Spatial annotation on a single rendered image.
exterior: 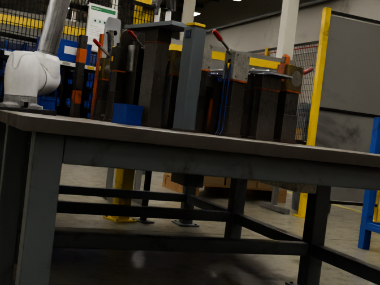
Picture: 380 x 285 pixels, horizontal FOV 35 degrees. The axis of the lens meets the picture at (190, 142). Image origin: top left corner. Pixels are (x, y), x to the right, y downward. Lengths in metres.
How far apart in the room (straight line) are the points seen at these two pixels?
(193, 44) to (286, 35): 5.50
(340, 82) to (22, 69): 3.73
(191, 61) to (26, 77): 0.83
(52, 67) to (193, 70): 0.86
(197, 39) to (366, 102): 3.80
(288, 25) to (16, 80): 5.54
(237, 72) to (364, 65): 3.68
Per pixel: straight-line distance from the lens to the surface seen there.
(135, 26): 2.81
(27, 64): 2.92
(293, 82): 2.81
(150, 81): 2.70
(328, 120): 5.89
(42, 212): 1.67
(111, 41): 3.43
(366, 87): 6.15
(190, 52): 2.51
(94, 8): 4.05
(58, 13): 3.11
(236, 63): 2.55
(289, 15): 8.02
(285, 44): 7.95
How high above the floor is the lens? 0.72
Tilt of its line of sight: 1 degrees down
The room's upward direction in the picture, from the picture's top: 7 degrees clockwise
